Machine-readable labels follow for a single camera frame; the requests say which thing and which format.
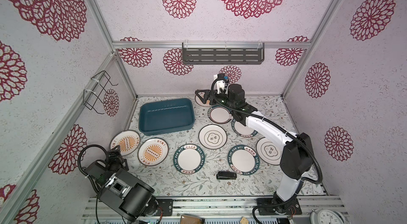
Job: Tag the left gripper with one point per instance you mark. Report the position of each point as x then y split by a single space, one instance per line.
116 158

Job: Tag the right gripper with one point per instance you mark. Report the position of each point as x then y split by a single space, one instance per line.
214 95

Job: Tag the orange sunburst plate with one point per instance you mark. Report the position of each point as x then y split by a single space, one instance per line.
128 141
153 152
199 101

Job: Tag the white plate cloud emblem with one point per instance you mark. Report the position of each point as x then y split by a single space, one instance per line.
212 137

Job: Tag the green rim plate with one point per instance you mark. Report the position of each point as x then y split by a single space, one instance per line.
219 115
243 160
189 159
242 130

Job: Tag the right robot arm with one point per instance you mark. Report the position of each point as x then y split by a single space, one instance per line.
298 162

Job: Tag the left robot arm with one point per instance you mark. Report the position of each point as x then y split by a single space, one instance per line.
118 189

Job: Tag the teal plastic bin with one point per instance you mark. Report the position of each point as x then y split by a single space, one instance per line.
164 117

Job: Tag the black small device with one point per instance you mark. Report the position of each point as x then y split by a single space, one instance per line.
226 175

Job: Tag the white cloud emblem plate right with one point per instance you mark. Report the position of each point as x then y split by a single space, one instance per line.
268 152

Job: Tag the brown box front edge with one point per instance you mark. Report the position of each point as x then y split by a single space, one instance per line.
190 219

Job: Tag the white analog clock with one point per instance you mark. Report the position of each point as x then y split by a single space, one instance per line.
324 216

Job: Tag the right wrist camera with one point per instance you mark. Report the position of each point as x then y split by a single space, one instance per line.
222 83

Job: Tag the grey wall shelf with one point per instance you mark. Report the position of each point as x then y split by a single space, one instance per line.
222 56

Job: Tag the black wire wall rack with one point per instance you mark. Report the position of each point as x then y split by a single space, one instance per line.
103 99

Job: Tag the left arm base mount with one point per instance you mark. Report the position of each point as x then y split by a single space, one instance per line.
161 204

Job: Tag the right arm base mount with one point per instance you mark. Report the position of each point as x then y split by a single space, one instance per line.
267 206

